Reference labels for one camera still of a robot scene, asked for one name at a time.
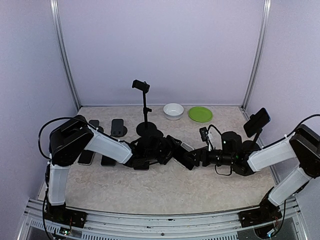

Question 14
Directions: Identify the phone with clear case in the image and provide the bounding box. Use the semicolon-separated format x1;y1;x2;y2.
77;150;95;166

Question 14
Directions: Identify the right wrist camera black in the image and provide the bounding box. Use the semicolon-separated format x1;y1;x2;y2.
199;127;208;144

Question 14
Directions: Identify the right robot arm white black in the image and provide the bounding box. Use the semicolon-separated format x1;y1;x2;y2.
183;124;320;222

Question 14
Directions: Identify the tall black clamp phone mount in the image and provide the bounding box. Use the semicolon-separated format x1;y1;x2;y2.
132;79;157;137

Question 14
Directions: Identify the front aluminium rail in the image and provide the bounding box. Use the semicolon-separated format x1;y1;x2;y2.
15;198;311;240

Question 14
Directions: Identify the black round base right stand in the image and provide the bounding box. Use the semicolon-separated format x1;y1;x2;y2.
242;128;263;152

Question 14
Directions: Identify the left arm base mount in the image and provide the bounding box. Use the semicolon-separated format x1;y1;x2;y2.
44;203;87;229

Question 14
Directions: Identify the green plate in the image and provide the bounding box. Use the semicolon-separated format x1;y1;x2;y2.
188;106;213;123

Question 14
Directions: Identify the dark grey folding phone stand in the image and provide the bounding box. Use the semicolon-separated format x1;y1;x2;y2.
89;119;104;132

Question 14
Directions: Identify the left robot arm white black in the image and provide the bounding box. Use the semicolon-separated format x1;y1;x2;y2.
46;115;182;223

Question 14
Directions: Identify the black phone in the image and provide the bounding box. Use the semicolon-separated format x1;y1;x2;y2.
243;107;271;138
133;161;150;171
100;155;116;167

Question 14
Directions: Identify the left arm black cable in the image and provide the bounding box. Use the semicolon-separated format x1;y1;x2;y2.
37;116;101;161

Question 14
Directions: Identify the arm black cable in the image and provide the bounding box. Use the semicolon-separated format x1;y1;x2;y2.
207;114;320;176
37;116;101;161

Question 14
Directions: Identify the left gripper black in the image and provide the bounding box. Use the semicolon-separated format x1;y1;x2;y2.
145;135;182;165

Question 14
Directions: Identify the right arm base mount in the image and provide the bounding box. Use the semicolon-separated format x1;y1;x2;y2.
238;187;283;228

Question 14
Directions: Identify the right aluminium frame post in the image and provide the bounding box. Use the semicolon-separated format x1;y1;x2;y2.
241;0;272;111

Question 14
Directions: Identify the left aluminium frame post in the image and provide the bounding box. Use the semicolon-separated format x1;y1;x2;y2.
49;0;82;111

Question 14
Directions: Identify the aluminium frame post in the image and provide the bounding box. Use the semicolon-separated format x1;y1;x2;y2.
241;0;272;111
49;0;82;111

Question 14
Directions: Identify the white desktop phone stand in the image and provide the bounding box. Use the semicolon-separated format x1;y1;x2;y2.
181;142;194;152

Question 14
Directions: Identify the white ceramic bowl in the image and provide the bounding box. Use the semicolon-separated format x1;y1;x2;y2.
163;103;185;121

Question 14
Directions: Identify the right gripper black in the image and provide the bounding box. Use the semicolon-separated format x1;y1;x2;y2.
183;145;235;167

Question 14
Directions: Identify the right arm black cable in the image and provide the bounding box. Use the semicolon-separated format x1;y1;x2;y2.
207;114;320;176

